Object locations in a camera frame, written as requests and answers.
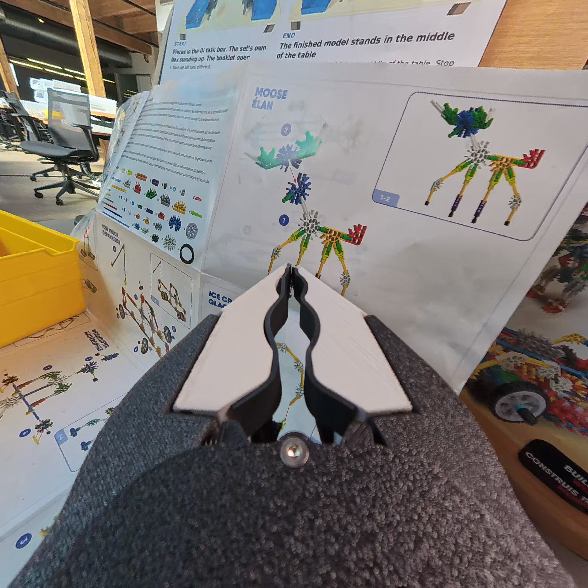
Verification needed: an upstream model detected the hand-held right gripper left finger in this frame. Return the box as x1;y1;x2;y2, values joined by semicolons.
172;263;294;421

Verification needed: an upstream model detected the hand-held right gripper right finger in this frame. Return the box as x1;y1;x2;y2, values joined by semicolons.
292;265;414;419

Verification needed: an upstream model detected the printed instruction sheet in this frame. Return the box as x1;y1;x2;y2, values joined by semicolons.
0;62;588;552

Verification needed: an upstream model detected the white task poster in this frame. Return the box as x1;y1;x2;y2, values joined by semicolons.
156;0;508;85

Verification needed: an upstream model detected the printed building set box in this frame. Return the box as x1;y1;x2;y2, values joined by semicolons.
459;209;588;547

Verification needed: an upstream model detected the yellow box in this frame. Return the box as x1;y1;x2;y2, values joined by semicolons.
0;209;88;349

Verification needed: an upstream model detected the black office chair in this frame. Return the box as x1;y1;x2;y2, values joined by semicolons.
0;89;49;150
21;87;103;206

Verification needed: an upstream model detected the wooden post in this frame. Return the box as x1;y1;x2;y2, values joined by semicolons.
68;0;107;98
0;37;19;97

